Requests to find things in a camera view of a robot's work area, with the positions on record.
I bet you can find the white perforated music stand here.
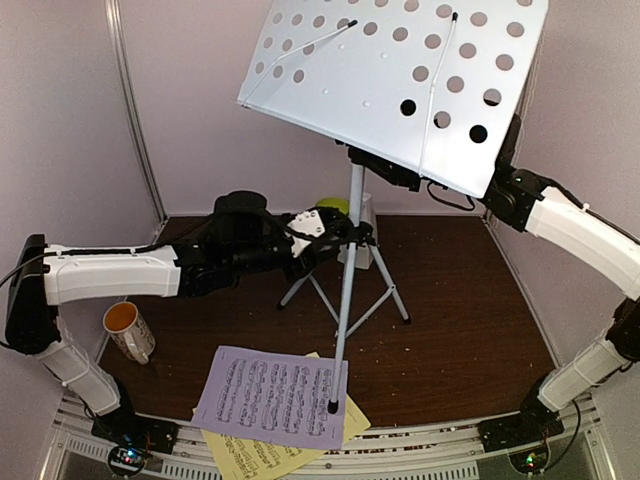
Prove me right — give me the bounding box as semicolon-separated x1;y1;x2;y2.
234;0;550;414

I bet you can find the purple sheet music page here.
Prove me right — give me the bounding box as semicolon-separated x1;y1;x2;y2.
191;346;348;451

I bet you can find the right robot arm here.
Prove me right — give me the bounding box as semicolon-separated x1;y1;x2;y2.
478;115;639;452

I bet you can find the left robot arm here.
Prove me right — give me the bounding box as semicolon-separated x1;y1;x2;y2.
1;191;374;453

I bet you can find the white metronome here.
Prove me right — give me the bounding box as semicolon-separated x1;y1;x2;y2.
337;192;378;270

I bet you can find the green plastic bowl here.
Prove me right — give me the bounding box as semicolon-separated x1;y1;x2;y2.
315;197;349;216

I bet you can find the patterned ceramic mug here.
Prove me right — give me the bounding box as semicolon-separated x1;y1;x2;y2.
103;301;156;365

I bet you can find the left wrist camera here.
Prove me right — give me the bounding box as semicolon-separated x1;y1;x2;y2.
286;210;326;258

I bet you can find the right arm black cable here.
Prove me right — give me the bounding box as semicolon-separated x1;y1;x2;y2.
422;179;476;212

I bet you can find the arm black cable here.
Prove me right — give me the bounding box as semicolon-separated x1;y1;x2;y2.
422;179;476;212
0;224;221;351

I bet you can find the right aluminium corner post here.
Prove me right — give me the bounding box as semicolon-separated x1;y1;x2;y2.
482;0;556;221

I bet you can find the aluminium corner post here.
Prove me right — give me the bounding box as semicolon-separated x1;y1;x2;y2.
104;0;168;223
482;0;556;221

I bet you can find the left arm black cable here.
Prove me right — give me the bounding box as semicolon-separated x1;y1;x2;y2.
0;224;221;351

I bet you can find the metal front base rail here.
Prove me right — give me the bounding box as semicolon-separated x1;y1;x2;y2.
40;395;616;479

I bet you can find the left aluminium corner post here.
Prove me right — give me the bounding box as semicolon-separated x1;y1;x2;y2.
104;0;168;223

